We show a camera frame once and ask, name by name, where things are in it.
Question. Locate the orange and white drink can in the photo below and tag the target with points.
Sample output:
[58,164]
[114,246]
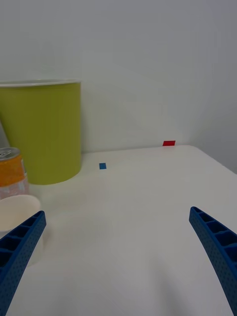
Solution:
[11,170]

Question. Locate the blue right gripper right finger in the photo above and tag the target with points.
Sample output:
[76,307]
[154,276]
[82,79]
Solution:
[222,249]

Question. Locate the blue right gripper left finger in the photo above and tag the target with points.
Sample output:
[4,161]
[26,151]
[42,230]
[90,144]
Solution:
[19,254]

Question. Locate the white paper cup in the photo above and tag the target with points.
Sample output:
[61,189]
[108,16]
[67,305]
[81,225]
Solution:
[19,207]

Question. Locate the yellow-green plastic waste bin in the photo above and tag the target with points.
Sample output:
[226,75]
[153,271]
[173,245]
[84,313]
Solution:
[44,133]

